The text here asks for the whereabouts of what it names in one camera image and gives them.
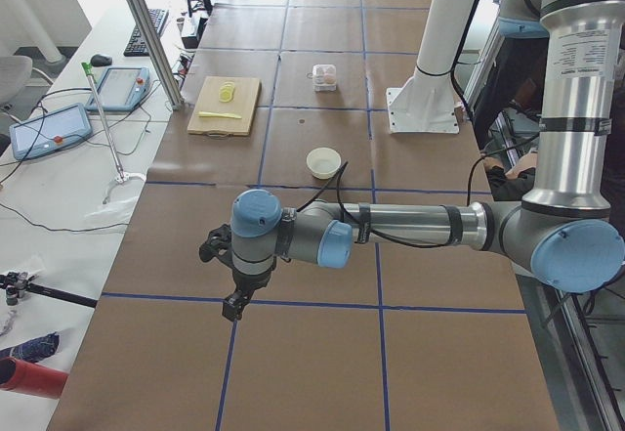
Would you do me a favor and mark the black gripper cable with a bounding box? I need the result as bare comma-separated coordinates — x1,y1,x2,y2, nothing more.
277,159,541,261

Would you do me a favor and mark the white ceramic bowl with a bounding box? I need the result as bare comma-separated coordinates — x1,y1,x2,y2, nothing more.
306,147,342,180

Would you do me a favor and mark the black tripod stand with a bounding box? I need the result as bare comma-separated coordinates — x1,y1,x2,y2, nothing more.
0,272,98,308

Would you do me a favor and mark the person in black clothes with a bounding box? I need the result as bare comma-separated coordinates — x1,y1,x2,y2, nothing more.
471,34,625,305

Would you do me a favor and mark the black keyboard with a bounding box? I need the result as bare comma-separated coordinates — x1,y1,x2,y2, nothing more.
122,8,170,58

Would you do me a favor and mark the yellow plastic knife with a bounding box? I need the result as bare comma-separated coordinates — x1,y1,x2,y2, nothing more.
197,111,242,119

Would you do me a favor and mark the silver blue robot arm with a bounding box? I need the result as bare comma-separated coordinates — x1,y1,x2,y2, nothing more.
201,0,624,321

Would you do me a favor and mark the aluminium frame post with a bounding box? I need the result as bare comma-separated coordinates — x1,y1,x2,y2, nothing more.
126,0,185,110

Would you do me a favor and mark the blue teach pendant near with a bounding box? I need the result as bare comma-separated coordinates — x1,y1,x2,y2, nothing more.
10,104,92,160

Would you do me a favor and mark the metal rod green tip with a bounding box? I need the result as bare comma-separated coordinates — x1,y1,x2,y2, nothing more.
81,62,146,204

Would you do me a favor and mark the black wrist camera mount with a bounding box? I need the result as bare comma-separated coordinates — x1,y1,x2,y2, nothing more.
198,224,232,267

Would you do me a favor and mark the blue teach pendant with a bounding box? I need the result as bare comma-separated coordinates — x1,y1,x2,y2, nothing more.
97,66,150,114
10,104,92,160

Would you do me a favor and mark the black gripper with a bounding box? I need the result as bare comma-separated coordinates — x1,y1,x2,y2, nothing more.
222,269,272,321

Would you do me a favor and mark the red cylinder bottle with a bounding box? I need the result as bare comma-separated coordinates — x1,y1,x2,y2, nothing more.
1,357,68,399

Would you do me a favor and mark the wooden cutting board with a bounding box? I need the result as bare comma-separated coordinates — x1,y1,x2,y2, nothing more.
187,76,261,136

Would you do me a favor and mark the black computer mouse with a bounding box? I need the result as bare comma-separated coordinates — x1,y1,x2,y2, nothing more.
90,54,113,67

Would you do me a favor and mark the clear plastic egg box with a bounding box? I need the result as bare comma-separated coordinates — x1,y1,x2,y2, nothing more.
312,64,337,92

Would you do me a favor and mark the blue teach pendant far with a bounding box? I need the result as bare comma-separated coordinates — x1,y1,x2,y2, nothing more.
97,66,150,114

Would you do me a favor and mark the white pedestal column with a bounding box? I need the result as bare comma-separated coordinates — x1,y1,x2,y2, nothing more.
387,0,479,134

